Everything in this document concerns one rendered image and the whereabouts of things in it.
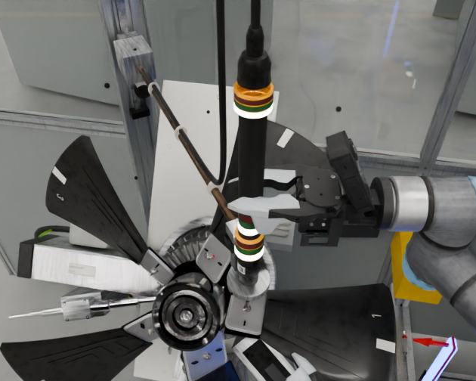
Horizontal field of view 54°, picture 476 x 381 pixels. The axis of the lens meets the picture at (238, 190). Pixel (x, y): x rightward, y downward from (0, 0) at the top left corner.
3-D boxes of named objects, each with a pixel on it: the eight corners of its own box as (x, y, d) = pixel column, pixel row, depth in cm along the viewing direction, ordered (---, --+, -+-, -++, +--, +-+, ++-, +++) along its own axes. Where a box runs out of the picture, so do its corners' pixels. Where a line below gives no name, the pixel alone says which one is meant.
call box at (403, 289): (388, 248, 120) (398, 221, 112) (429, 254, 118) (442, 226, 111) (392, 302, 108) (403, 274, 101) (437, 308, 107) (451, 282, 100)
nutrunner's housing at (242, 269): (232, 286, 78) (229, 22, 46) (253, 277, 79) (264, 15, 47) (242, 304, 76) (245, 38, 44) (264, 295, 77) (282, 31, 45)
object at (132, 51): (117, 67, 115) (111, 35, 109) (144, 61, 118) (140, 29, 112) (128, 88, 109) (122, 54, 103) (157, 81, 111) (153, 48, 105)
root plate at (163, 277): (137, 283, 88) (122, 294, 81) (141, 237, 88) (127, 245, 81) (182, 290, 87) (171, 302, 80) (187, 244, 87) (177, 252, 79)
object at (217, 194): (137, 72, 107) (137, 66, 106) (143, 70, 107) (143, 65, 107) (234, 234, 72) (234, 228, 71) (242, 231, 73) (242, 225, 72)
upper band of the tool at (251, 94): (227, 103, 53) (227, 82, 51) (261, 95, 54) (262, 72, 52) (243, 124, 50) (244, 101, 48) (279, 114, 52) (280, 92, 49)
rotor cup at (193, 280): (161, 326, 90) (137, 353, 78) (168, 252, 89) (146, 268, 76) (234, 338, 89) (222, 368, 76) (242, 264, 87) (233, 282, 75)
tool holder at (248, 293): (214, 264, 78) (212, 226, 71) (252, 251, 80) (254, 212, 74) (237, 307, 72) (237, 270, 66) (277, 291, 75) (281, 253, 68)
